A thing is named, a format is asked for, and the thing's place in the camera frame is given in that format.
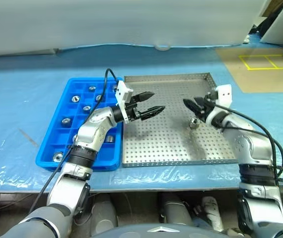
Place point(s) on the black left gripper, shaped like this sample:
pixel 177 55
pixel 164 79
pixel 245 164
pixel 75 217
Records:
pixel 134 111

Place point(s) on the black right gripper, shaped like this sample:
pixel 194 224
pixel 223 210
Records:
pixel 209 104

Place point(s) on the small metal nut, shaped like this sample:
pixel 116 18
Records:
pixel 194 123

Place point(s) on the metal roller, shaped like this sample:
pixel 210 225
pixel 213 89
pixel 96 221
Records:
pixel 110 138
pixel 91 88
pixel 66 121
pixel 74 137
pixel 57 156
pixel 86 108
pixel 75 98
pixel 98 97

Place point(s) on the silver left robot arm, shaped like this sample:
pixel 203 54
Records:
pixel 94 134

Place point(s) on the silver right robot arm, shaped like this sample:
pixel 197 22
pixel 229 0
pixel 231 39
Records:
pixel 253 146

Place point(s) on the perforated steel tray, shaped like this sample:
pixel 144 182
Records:
pixel 156 148

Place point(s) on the blue compartment tray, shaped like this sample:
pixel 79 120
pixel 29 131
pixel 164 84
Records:
pixel 54 138

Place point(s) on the clear tape roll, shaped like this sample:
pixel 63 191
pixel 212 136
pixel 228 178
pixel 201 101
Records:
pixel 162 47

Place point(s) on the brown cardboard mat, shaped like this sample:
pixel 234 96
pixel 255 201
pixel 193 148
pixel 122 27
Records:
pixel 255 79

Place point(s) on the grey rounded robot leg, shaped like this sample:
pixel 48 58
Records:
pixel 104 215
pixel 176 210

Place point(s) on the white foam board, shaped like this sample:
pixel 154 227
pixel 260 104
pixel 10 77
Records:
pixel 280 24

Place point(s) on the grey robot torso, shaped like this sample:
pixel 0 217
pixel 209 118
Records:
pixel 156 230

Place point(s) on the blue plastic table cover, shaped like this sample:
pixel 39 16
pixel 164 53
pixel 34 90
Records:
pixel 20 104

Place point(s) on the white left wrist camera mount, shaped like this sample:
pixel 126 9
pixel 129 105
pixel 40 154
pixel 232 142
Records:
pixel 121 95

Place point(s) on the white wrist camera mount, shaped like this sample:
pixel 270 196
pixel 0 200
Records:
pixel 121 95
pixel 224 95

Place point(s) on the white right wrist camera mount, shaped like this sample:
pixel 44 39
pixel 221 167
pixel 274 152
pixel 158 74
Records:
pixel 224 95

